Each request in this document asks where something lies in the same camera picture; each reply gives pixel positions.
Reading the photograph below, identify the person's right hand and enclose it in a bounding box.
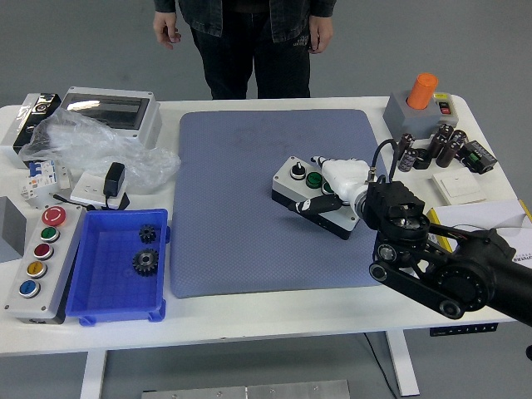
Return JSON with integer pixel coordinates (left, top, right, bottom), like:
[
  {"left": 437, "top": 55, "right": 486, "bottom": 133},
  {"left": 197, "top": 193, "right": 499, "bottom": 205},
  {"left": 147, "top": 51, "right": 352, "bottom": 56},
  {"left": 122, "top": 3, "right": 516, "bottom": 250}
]
[{"left": 152, "top": 10, "right": 183, "bottom": 51}]

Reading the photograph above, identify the person's left hand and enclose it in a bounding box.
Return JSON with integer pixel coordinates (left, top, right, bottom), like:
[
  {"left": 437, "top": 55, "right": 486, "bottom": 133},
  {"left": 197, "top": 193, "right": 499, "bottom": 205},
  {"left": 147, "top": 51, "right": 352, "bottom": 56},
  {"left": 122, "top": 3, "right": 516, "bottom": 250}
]
[{"left": 308, "top": 16, "right": 336, "bottom": 55}]

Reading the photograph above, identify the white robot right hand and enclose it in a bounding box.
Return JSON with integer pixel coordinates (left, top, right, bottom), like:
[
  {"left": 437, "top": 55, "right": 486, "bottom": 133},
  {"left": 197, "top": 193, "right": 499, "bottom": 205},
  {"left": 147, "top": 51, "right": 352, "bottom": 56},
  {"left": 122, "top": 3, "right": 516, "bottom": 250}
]
[{"left": 288, "top": 155, "right": 372, "bottom": 218}]

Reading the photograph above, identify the grey four-button control box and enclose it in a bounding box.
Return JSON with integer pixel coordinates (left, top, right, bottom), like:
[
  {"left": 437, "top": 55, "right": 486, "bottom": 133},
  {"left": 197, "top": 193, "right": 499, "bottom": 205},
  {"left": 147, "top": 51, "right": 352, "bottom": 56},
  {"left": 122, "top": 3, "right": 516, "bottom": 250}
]
[{"left": 271, "top": 155, "right": 361, "bottom": 241}]

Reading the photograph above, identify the grey five-button control box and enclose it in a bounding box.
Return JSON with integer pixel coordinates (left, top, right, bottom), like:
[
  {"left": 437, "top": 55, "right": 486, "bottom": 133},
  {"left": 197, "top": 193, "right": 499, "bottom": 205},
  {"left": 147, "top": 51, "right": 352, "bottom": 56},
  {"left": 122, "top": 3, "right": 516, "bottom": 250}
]
[{"left": 3, "top": 204, "right": 86, "bottom": 325}]

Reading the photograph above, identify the person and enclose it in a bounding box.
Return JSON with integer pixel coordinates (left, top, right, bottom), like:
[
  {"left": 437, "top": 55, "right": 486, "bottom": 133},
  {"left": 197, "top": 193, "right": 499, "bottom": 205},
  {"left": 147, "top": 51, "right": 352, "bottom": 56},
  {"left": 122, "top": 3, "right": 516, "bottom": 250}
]
[{"left": 152, "top": 0, "right": 337, "bottom": 101}]

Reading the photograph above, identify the grey square base block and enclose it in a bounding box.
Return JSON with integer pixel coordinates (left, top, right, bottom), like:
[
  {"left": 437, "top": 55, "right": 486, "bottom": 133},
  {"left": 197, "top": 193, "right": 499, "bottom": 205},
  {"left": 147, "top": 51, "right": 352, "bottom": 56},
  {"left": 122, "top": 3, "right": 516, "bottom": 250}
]
[{"left": 382, "top": 90, "right": 444, "bottom": 140}]

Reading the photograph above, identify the grey distribution box clear lid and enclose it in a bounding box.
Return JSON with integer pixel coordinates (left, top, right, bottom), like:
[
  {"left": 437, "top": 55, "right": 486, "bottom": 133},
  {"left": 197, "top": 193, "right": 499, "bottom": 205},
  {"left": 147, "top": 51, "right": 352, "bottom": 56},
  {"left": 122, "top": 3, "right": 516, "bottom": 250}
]
[{"left": 57, "top": 86, "right": 163, "bottom": 150}]

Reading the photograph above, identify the orange cylinder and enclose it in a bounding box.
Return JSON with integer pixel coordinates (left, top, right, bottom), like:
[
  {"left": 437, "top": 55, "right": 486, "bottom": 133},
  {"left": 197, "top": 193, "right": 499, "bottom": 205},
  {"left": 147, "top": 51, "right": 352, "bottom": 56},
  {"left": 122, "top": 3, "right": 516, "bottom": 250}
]
[{"left": 406, "top": 72, "right": 439, "bottom": 111}]

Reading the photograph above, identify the grey-blue padded mat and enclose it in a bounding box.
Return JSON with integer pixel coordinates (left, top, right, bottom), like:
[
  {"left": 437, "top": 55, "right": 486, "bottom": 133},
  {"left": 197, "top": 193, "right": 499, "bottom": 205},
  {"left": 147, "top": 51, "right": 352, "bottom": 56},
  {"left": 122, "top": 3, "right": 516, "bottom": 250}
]
[{"left": 169, "top": 108, "right": 394, "bottom": 299}]

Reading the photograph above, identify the black module green terminal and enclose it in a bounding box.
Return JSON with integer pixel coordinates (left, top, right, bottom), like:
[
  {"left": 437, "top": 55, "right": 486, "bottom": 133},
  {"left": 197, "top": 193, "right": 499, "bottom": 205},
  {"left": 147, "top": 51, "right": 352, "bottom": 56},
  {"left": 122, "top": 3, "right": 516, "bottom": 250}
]
[{"left": 459, "top": 140, "right": 499, "bottom": 175}]

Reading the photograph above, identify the white yellow-edged book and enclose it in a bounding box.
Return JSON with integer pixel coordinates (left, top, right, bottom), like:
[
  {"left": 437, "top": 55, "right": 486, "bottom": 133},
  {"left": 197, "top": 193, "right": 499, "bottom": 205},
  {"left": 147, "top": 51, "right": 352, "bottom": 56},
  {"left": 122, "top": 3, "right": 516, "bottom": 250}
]
[{"left": 426, "top": 198, "right": 532, "bottom": 271}]

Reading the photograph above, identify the clear plastic bag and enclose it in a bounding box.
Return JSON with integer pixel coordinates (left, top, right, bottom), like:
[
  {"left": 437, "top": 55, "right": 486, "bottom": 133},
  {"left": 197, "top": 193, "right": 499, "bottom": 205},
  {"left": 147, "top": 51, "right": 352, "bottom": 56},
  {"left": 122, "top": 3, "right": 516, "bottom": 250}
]
[{"left": 18, "top": 108, "right": 182, "bottom": 190}]

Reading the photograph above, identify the black power adapter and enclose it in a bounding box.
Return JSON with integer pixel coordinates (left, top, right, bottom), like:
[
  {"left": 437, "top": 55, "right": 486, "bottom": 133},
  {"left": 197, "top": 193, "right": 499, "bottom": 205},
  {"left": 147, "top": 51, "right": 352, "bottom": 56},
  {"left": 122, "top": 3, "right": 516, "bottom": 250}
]
[{"left": 102, "top": 161, "right": 126, "bottom": 200}]

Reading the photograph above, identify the white silver door lock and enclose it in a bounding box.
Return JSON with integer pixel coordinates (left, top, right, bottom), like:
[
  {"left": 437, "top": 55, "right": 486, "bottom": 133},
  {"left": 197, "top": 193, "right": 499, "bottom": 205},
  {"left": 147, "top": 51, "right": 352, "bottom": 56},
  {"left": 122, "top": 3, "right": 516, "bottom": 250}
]
[{"left": 0, "top": 92, "right": 62, "bottom": 170}]

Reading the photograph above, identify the small white terminal module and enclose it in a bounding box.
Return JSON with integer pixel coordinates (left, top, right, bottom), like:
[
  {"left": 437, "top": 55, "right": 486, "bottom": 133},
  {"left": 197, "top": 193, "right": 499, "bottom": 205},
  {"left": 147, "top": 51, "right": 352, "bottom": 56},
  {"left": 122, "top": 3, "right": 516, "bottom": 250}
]
[{"left": 57, "top": 162, "right": 74, "bottom": 193}]

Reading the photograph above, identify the black table control panel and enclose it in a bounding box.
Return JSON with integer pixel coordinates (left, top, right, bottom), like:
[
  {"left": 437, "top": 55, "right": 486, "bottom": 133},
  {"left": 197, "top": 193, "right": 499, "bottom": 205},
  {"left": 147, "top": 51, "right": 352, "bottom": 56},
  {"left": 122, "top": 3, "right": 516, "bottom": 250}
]
[{"left": 430, "top": 322, "right": 499, "bottom": 337}]

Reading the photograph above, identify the white blue circuit breaker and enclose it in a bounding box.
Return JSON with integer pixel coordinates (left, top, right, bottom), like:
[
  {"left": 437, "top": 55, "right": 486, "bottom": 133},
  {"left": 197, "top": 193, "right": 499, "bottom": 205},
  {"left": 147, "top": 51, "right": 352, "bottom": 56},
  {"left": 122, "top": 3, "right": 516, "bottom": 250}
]
[{"left": 17, "top": 159, "right": 59, "bottom": 209}]

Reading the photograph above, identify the white table leg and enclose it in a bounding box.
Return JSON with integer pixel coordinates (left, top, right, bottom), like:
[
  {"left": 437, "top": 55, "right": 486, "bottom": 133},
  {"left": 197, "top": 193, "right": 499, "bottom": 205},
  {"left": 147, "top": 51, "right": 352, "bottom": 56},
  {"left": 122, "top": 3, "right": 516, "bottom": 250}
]
[
  {"left": 384, "top": 331, "right": 421, "bottom": 397},
  {"left": 79, "top": 350, "right": 108, "bottom": 399}
]

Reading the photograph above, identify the large black gear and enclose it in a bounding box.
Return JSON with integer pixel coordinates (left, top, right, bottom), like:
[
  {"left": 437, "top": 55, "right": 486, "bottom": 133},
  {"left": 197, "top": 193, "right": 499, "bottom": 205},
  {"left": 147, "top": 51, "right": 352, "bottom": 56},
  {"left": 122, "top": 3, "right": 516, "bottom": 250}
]
[{"left": 131, "top": 248, "right": 161, "bottom": 275}]

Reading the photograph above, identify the grey metal plate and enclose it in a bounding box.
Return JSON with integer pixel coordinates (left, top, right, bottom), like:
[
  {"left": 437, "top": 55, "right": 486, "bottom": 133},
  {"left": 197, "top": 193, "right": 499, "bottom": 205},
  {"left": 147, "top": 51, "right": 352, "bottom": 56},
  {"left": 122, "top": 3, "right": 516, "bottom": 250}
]
[{"left": 140, "top": 379, "right": 351, "bottom": 399}]

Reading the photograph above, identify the grey metal block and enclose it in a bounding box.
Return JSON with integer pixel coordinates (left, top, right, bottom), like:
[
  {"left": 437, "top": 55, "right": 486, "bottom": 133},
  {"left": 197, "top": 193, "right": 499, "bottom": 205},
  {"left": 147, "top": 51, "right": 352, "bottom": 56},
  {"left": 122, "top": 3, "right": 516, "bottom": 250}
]
[{"left": 0, "top": 195, "right": 28, "bottom": 264}]

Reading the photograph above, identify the blue plastic bin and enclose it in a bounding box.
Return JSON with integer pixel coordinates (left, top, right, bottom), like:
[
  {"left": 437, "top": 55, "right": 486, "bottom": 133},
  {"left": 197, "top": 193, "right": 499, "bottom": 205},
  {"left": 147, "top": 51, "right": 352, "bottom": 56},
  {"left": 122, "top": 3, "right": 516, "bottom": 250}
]
[{"left": 65, "top": 208, "right": 172, "bottom": 328}]

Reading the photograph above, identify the white wall switch panel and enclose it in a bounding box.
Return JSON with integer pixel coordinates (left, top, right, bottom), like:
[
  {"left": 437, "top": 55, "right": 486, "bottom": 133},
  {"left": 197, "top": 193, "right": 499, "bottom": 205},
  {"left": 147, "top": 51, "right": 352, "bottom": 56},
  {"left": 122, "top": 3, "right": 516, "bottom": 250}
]
[{"left": 431, "top": 170, "right": 486, "bottom": 207}]

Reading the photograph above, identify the white red-black switch box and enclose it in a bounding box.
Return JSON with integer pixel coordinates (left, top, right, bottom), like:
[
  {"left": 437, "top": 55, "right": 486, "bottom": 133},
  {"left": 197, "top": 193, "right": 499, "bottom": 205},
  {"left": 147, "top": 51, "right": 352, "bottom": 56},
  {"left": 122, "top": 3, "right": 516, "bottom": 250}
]
[{"left": 431, "top": 91, "right": 460, "bottom": 128}]

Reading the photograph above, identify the thin black cable under table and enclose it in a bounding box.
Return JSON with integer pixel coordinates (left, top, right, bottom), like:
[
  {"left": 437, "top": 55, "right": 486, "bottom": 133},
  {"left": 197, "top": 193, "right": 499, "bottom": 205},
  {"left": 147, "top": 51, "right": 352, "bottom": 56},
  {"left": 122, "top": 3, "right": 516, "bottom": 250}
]
[{"left": 363, "top": 332, "right": 402, "bottom": 396}]

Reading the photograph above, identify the white wall socket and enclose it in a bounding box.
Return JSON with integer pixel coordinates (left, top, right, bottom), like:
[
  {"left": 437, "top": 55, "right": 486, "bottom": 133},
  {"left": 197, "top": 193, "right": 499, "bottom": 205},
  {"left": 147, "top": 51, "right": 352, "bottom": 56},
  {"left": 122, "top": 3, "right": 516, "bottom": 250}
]
[{"left": 69, "top": 170, "right": 130, "bottom": 211}]

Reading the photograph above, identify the black adapter cord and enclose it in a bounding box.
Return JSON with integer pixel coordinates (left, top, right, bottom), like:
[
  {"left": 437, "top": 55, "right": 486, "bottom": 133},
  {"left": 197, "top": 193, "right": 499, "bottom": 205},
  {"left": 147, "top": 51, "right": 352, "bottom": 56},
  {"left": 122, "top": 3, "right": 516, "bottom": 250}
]
[{"left": 48, "top": 192, "right": 131, "bottom": 212}]

